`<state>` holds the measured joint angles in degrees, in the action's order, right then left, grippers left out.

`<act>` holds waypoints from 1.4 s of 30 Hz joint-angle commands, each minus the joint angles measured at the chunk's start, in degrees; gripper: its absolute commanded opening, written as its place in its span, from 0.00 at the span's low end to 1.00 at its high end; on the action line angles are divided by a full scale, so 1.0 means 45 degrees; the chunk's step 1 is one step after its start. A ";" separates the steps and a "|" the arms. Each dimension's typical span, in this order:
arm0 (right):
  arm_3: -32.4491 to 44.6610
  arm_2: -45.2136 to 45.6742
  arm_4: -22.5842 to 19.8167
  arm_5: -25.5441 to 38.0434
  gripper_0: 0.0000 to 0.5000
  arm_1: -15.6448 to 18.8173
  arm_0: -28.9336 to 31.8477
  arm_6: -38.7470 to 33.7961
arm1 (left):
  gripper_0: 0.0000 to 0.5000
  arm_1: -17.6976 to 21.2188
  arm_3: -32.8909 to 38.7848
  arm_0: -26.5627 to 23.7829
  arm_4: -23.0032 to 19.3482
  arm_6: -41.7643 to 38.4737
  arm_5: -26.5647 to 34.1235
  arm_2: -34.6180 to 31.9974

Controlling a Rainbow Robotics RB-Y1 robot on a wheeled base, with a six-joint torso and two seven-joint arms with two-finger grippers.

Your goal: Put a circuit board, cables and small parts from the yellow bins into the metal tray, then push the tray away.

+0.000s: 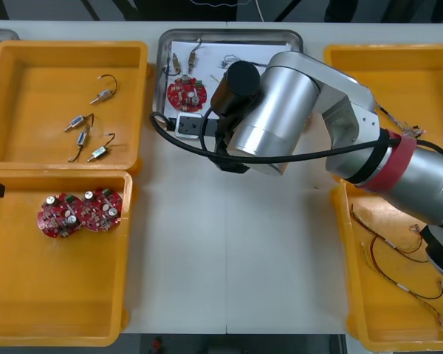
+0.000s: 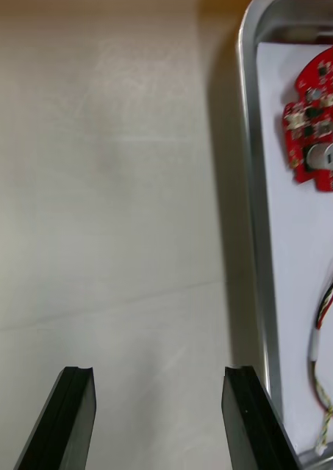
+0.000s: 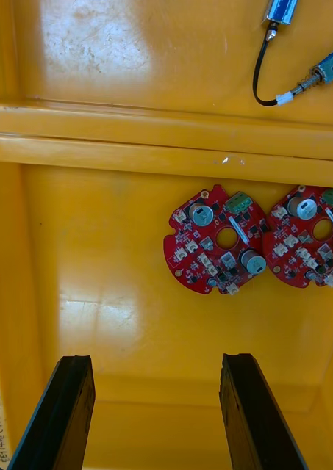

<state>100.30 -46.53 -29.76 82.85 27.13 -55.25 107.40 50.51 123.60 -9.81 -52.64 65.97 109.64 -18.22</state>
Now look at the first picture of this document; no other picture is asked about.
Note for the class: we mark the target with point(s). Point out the blue label metal solenoid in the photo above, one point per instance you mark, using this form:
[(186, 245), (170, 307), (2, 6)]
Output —
[(82, 137), (77, 121)]

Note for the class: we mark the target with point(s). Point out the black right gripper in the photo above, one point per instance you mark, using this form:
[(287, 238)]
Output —
[(230, 160)]

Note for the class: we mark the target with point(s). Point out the round red circuit board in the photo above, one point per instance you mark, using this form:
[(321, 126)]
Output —
[(186, 94), (101, 211), (59, 217)]

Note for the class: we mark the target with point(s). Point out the yellow-orange plastic bin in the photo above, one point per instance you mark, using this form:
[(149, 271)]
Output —
[(409, 73), (391, 317), (59, 287), (40, 59)]

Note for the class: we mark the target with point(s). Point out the small metal solenoid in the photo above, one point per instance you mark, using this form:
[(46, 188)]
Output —
[(100, 151), (102, 94), (192, 59), (176, 64)]

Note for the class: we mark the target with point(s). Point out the steel tray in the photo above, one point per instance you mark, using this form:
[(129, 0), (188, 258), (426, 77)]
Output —
[(1, 34), (225, 36)]

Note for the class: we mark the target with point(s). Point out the silver and black right arm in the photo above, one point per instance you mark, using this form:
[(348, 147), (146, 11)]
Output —
[(280, 110)]

